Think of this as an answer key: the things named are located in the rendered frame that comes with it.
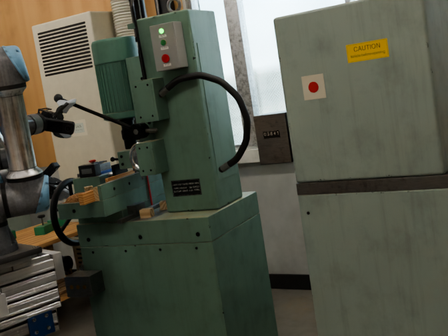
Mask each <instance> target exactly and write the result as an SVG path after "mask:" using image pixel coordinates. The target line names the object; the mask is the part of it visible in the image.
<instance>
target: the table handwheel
mask: <svg viewBox="0 0 448 336"><path fill-rule="evenodd" d="M73 179H74V178H68V179H65V180H63V181H62V182H60V184H58V186H57V187H56V189H55V190H54V192H53V195H52V198H51V204H50V217H51V224H52V226H53V229H54V232H55V233H56V235H57V236H58V238H59V239H60V240H61V241H62V242H63V243H64V244H66V245H69V246H72V247H76V246H80V244H79V240H78V239H76V240H73V239H70V238H68V237H67V236H66V235H65V234H64V233H63V231H64V230H65V228H66V226H67V225H68V224H69V222H70V221H71V219H67V220H66V221H65V223H64V224H63V226H62V227H60V225H59V222H58V218H57V204H58V200H59V196H60V194H61V192H62V190H64V188H66V186H68V188H69V195H70V196H71V195H73V188H72V185H73Z"/></svg>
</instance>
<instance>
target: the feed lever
mask: <svg viewBox="0 0 448 336"><path fill-rule="evenodd" d="M58 100H66V99H63V96H62V95H60V94H56V95H55V96H54V101H55V102H58ZM66 101H68V100H66ZM73 106H74V107H76V108H78V109H81V110H84V111H86V112H88V113H91V114H93V115H96V116H98V117H101V118H103V119H106V120H108V121H111V122H113V123H116V124H118V125H120V126H123V127H126V128H128V129H129V134H130V136H131V137H132V138H133V139H135V140H139V139H144V138H146V137H147V136H148V135H149V133H156V132H158V129H157V128H151V129H150V128H149V126H148V125H147V124H146V123H136V124H132V125H128V124H126V123H123V122H121V121H118V120H116V119H113V118H111V117H108V116H106V115H103V114H101V113H98V112H96V111H93V110H91V109H88V108H86V107H83V106H81V105H78V104H74V105H73Z"/></svg>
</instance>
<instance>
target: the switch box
mask: <svg viewBox="0 0 448 336"><path fill-rule="evenodd" d="M160 28H163V29H164V33H163V34H160V32H159V30H160ZM149 29H150V34H151V41H152V46H153V53H154V58H155V65H156V70H157V72H159V71H169V70H174V69H180V68H185V67H188V62H187V54H186V49H185V42H184V36H183V29H182V24H181V22H180V21H172V22H168V23H162V24H158V25H153V26H150V27H149ZM164 34H166V37H162V38H159V35H164ZM162 39H165V40H166V41H167V44H166V46H162V45H161V40H162ZM167 46H168V49H164V50H161V47H167ZM164 54H167V55H168V56H169V62H167V63H171V65H170V66H166V67H164V65H163V64H167V63H164V62H162V59H161V58H162V56H163V55H164Z"/></svg>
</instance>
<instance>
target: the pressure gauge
mask: <svg viewBox="0 0 448 336"><path fill-rule="evenodd" d="M62 260H63V266H64V271H65V272H68V275H69V274H72V268H73V260H72V258H71V257H70V256H63V255H62Z"/></svg>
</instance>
